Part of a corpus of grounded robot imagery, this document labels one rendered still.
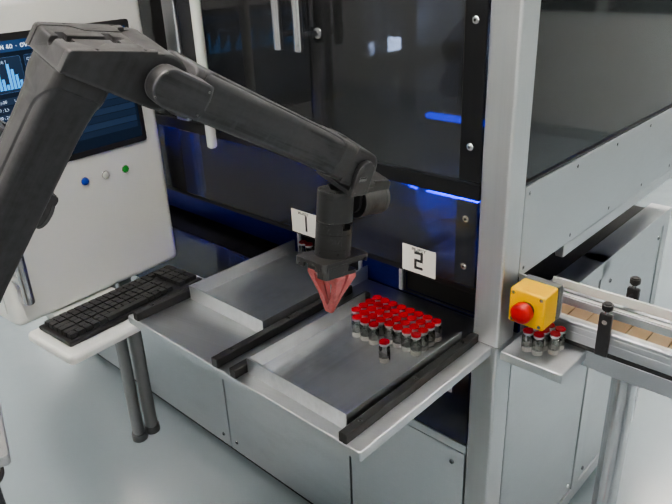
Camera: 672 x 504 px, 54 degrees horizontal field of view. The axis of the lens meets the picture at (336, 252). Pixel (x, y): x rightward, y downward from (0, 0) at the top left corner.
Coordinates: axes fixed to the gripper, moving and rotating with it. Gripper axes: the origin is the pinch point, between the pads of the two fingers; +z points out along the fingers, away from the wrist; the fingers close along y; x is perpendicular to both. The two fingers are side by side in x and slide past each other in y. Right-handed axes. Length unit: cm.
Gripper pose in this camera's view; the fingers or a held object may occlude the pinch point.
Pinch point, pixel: (329, 307)
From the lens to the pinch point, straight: 107.9
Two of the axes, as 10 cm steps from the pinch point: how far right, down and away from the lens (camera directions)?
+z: -0.5, 9.5, 3.2
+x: -7.3, -2.5, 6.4
